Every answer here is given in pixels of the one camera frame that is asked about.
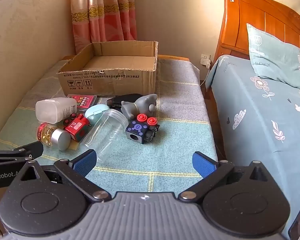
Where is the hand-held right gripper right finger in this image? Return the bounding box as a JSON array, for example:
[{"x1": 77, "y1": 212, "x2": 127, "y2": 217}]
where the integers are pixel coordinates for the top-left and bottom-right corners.
[{"x1": 177, "y1": 151, "x2": 278, "y2": 203}]

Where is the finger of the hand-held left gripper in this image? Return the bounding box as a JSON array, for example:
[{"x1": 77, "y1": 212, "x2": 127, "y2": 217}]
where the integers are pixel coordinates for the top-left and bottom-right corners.
[{"x1": 0, "y1": 141, "x2": 44, "y2": 167}]

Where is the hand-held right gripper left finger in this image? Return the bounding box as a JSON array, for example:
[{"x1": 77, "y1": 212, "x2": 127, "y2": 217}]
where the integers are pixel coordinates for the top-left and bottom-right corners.
[{"x1": 14, "y1": 149, "x2": 113, "y2": 203}]

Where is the red toy train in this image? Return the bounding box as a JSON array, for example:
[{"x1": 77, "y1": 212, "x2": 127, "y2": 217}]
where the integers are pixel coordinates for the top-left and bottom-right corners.
[{"x1": 62, "y1": 113, "x2": 92, "y2": 142}]

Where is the gold capsule jar silver lid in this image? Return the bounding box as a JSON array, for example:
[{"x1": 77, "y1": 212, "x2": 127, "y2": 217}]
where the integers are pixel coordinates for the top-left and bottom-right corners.
[{"x1": 37, "y1": 122, "x2": 72, "y2": 152}]

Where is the clear plastic jar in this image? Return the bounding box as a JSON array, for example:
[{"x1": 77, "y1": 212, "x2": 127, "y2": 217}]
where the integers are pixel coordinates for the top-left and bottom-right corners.
[{"x1": 84, "y1": 109, "x2": 129, "y2": 161}]

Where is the white plastic bottle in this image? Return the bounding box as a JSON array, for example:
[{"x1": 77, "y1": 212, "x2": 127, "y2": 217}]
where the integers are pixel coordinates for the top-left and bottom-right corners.
[{"x1": 35, "y1": 97, "x2": 77, "y2": 125}]

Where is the dark blue cube toy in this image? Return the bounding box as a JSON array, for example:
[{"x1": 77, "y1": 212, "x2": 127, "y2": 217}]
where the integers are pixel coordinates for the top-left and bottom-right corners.
[{"x1": 125, "y1": 113, "x2": 161, "y2": 144}]

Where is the black pocket scale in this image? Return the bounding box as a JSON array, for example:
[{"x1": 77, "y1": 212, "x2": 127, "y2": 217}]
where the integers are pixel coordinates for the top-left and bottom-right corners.
[{"x1": 106, "y1": 94, "x2": 143, "y2": 111}]

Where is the brown cardboard box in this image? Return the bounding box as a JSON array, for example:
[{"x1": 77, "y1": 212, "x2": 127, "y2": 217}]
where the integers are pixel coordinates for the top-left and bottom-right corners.
[{"x1": 56, "y1": 41, "x2": 159, "y2": 98}]

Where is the plaid blanket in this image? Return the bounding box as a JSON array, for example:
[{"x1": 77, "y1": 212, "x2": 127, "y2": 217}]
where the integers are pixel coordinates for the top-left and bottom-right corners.
[{"x1": 0, "y1": 57, "x2": 219, "y2": 197}]

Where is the teal round case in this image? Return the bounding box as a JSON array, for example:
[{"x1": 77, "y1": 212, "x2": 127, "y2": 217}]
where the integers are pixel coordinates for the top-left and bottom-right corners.
[{"x1": 84, "y1": 104, "x2": 110, "y2": 126}]

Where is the red card pack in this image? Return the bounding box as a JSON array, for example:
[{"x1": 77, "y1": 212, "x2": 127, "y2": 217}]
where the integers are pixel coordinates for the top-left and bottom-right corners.
[{"x1": 66, "y1": 94, "x2": 98, "y2": 114}]

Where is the teal floral bed sheet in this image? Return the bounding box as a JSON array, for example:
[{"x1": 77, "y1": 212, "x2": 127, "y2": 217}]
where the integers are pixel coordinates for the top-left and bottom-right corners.
[{"x1": 205, "y1": 54, "x2": 300, "y2": 240}]

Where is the wooden table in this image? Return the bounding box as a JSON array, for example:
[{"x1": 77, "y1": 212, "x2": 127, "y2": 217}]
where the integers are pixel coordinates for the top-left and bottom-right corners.
[{"x1": 62, "y1": 54, "x2": 191, "y2": 62}]

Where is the teal floral pillow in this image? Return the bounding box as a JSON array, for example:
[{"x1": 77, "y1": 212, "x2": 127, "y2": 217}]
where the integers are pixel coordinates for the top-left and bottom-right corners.
[{"x1": 246, "y1": 23, "x2": 300, "y2": 91}]

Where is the pink patterned curtain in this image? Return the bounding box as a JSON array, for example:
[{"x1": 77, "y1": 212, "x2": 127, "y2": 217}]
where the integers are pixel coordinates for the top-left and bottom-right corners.
[{"x1": 70, "y1": 0, "x2": 138, "y2": 54}]

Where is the wooden bed headboard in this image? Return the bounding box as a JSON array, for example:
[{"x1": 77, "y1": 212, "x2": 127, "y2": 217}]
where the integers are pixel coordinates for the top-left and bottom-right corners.
[{"x1": 213, "y1": 0, "x2": 300, "y2": 63}]

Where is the white charger with cable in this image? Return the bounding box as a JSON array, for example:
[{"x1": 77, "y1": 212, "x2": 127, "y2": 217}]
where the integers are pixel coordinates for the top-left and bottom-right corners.
[{"x1": 199, "y1": 58, "x2": 211, "y2": 87}]

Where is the white wall socket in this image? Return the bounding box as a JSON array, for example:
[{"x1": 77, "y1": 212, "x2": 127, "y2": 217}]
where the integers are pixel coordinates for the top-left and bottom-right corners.
[{"x1": 201, "y1": 53, "x2": 212, "y2": 68}]

